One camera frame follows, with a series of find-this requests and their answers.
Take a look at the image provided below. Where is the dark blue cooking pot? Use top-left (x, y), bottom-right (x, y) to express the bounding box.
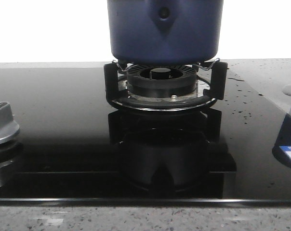
top-left (107, 0), bottom-right (224, 65)

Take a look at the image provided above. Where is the black pot support grate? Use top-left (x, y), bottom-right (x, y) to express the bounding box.
top-left (104, 59), bottom-right (228, 112)

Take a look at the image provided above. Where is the black gas burner head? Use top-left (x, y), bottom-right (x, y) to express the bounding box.
top-left (127, 65), bottom-right (197, 98)

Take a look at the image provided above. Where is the black glass cooktop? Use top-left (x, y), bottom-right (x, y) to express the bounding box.
top-left (0, 67), bottom-right (291, 207)

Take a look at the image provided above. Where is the silver stove control knob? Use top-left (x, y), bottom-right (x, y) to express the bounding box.
top-left (0, 102), bottom-right (20, 144)

